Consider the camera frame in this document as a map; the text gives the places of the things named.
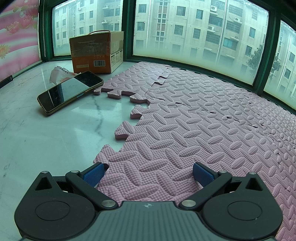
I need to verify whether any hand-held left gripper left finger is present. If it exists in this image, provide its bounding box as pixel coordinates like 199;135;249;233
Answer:
34;162;118;211

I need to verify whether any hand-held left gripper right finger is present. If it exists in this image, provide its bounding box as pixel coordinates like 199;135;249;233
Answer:
179;162;264;210

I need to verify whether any pink foam puzzle mat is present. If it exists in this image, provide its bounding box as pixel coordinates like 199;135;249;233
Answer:
94;61;296;241

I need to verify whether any black smartphone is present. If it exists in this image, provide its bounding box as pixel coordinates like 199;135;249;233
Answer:
37;71;104;116

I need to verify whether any brown cardboard box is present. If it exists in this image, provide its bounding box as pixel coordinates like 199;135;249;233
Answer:
69;30;124;74

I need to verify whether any green tree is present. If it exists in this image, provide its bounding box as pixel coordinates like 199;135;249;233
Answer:
246;44;281;77

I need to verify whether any black flat block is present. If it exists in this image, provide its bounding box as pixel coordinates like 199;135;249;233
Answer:
0;75;13;89

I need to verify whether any beige apartment building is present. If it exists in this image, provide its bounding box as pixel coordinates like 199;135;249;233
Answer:
52;0;296;93

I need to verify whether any pink floral curtain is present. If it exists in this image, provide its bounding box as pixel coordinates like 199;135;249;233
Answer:
0;0;43;82

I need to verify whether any green window frame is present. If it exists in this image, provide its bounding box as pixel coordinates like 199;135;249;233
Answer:
38;0;296;112

